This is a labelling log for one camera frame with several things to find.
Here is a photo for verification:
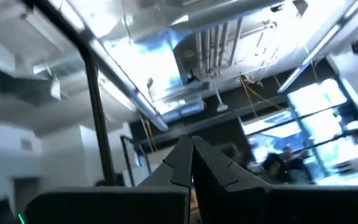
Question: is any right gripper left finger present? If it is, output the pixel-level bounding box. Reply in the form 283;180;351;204
23;134;194;224

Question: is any black metal rig frame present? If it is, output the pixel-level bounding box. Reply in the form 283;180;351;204
19;0;119;187

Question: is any person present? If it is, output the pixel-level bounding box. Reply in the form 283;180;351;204
259;152;293;185
282;146;306;170

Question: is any black workstation frame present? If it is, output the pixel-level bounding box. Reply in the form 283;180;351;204
119;134;152;187

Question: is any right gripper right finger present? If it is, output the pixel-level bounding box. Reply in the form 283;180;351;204
193;136;358;224

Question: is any white ceiling pipe rack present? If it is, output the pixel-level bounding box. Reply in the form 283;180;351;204
193;17;245;78

